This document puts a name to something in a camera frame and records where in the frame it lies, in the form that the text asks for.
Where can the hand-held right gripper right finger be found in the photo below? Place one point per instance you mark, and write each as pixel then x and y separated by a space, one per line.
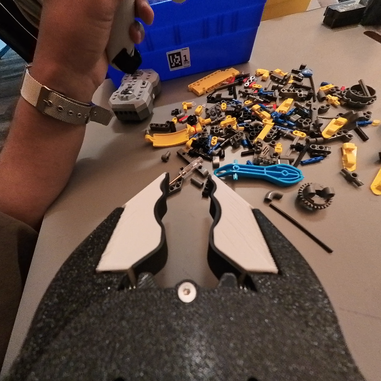
pixel 241 238

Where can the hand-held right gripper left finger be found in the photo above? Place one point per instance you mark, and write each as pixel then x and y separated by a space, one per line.
pixel 134 235

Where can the person's left forearm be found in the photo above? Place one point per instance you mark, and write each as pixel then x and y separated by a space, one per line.
pixel 38 166

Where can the grey elbow pipe piece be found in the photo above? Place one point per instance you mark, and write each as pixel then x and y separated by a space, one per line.
pixel 272 196

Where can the person's left hand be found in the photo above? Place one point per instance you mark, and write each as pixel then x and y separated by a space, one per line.
pixel 74 44

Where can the grey battery box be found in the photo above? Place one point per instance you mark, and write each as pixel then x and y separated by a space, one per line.
pixel 134 98

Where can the long black axle rod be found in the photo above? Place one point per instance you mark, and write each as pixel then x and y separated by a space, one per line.
pixel 300 227

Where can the dark grey angled beam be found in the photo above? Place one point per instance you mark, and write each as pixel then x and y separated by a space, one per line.
pixel 177 188

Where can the blue brick separator tool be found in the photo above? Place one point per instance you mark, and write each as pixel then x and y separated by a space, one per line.
pixel 268 175

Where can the small grey connector peg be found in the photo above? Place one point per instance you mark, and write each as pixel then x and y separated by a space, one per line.
pixel 165 157

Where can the blue plastic bin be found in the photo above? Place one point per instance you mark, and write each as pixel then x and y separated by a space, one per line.
pixel 208 38

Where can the yellow perforated long panel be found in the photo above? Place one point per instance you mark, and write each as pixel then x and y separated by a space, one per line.
pixel 212 82

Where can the yellow curved panel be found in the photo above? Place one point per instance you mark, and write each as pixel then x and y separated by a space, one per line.
pixel 169 138

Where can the pile of small brick parts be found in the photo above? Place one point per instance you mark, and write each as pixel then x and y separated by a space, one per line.
pixel 282 119

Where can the yellow slanted brick piece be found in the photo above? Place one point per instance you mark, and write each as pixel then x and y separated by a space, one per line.
pixel 376 186

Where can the yellow plastic bin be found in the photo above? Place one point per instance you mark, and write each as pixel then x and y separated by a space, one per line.
pixel 291 9

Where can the black toothed wheel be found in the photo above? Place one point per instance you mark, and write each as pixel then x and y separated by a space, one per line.
pixel 358 96

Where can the flat black box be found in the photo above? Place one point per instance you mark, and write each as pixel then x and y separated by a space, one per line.
pixel 342 16

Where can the black charger block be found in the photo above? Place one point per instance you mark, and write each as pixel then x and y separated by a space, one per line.
pixel 373 13

